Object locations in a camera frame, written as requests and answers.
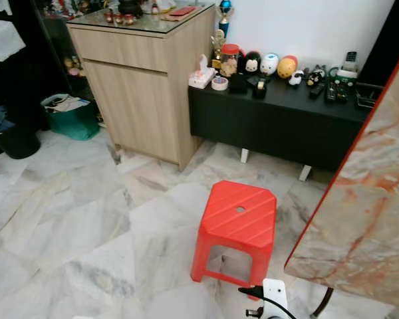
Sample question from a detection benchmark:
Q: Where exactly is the red plastic stool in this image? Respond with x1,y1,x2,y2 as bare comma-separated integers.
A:
190,179,279,290

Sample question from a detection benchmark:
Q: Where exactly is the marble table with red edge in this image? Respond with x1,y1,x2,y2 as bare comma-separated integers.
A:
283,36,399,318

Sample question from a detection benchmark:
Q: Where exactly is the black low console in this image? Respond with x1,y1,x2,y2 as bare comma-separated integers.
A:
187,80,387,173

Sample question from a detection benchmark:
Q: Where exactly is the black tape dispenser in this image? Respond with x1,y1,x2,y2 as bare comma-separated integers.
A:
252,76,269,100

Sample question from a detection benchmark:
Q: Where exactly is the small black box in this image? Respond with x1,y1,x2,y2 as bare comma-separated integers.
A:
229,72,249,94

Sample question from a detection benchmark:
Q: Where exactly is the white tape roll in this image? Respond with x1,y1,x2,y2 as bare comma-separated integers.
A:
211,75,230,92

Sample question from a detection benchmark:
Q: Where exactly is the black bin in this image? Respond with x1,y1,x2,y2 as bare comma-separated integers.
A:
0,102,41,160

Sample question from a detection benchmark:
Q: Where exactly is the pink tissue box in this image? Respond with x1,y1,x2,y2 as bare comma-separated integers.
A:
188,54,217,90

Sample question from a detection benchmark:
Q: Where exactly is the black tray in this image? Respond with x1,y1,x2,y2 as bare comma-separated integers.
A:
355,82,384,110

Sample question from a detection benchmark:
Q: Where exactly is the orange plush toy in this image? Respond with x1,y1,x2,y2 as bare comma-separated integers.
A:
276,55,299,80

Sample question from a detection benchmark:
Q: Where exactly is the white plush toy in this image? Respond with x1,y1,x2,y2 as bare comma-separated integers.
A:
259,53,281,76

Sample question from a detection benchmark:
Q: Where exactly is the black plush toy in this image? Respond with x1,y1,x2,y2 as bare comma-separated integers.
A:
241,51,262,76

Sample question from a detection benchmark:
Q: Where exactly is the light wooden cabinet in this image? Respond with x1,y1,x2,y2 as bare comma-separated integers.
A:
66,5,217,171

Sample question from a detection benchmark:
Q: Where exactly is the jar with red lid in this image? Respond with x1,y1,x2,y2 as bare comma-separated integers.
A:
219,43,241,78

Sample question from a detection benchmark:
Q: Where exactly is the green bag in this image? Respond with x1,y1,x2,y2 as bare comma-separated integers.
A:
41,92,101,141

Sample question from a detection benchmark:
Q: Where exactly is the gold trophy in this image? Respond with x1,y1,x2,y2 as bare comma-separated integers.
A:
210,29,226,70

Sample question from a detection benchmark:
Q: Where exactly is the black television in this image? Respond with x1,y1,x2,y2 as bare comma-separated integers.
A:
358,0,399,85

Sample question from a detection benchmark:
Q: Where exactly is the blue trophy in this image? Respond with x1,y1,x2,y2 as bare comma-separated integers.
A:
215,0,234,38

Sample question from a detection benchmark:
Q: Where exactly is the red book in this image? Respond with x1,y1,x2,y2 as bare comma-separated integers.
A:
167,5,198,18

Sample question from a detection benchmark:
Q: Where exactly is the white cloth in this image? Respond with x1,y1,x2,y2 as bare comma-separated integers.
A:
0,18,26,68

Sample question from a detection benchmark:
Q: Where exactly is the dark glass display cabinet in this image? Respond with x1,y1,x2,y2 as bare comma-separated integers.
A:
25,0,95,125

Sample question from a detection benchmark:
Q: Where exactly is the black pot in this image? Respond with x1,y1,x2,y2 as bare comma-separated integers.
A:
118,0,144,18

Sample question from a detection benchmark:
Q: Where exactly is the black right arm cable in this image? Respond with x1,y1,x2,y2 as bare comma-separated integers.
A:
237,285,294,319

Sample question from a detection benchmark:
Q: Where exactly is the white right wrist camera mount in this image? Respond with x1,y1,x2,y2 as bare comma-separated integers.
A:
262,278,289,319

